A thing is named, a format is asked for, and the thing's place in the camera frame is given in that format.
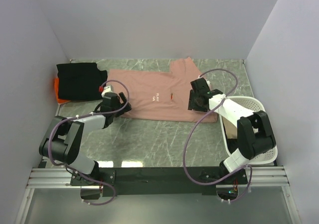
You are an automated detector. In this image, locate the pink printed t-shirt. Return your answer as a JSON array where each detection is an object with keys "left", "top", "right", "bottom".
[{"left": 108, "top": 57, "right": 204, "bottom": 122}]

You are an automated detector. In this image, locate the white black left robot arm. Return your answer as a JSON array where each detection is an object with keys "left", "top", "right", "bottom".
[{"left": 39, "top": 92, "right": 132, "bottom": 185}]

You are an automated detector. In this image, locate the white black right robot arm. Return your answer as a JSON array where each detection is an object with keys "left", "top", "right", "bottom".
[{"left": 188, "top": 78, "right": 276, "bottom": 184}]

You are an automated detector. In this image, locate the folded black t-shirt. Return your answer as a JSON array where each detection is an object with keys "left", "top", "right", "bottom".
[{"left": 56, "top": 62, "right": 108, "bottom": 101}]

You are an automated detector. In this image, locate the beige garment in basket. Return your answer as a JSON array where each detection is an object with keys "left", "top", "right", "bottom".
[{"left": 222, "top": 117, "right": 237, "bottom": 139}]

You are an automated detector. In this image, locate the folded orange t-shirt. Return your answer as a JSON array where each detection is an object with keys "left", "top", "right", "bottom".
[{"left": 54, "top": 78, "right": 70, "bottom": 105}]

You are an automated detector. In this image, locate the white plastic laundry basket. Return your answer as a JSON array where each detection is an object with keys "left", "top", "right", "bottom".
[{"left": 219, "top": 96, "right": 278, "bottom": 165}]

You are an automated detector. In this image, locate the black garment in basket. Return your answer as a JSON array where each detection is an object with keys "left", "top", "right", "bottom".
[{"left": 226, "top": 138, "right": 238, "bottom": 155}]

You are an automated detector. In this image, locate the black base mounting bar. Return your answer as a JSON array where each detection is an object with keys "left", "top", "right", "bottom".
[{"left": 70, "top": 167, "right": 248, "bottom": 200}]

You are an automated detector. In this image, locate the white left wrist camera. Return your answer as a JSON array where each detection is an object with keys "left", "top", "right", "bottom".
[{"left": 99, "top": 85, "right": 114, "bottom": 97}]

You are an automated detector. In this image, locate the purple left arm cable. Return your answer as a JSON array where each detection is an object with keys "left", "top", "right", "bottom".
[{"left": 48, "top": 79, "right": 130, "bottom": 206}]

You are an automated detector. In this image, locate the aluminium frame rail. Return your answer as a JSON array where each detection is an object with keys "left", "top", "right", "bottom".
[{"left": 14, "top": 104, "right": 302, "bottom": 224}]

